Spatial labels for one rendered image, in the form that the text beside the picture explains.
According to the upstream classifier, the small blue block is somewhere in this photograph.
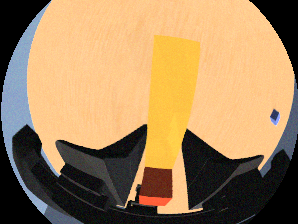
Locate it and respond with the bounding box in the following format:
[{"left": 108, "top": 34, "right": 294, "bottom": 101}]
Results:
[{"left": 270, "top": 108, "right": 281, "bottom": 127}]

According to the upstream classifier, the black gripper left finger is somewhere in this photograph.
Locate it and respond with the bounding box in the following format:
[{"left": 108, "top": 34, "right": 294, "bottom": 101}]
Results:
[{"left": 55, "top": 124, "right": 148, "bottom": 208}]

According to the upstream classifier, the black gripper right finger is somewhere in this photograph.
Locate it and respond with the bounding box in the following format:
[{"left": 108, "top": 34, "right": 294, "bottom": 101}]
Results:
[{"left": 181, "top": 128, "right": 265, "bottom": 210}]

